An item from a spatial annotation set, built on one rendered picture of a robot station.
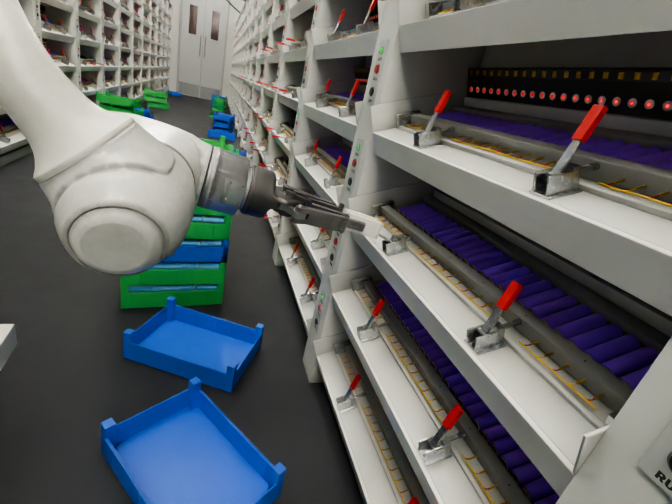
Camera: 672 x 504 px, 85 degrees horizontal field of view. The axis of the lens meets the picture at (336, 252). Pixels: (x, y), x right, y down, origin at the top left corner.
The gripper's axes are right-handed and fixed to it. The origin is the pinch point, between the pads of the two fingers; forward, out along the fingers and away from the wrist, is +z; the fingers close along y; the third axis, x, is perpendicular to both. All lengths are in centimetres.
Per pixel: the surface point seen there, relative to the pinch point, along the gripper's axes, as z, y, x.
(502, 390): 6.5, 33.2, -4.4
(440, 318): 6.7, 20.3, -4.3
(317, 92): 7, -88, 20
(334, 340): 15.7, -17.8, -36.8
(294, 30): 2, -158, 46
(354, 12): 10, -88, 49
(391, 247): 7.1, 1.0, -2.3
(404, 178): 14.7, -18.0, 8.3
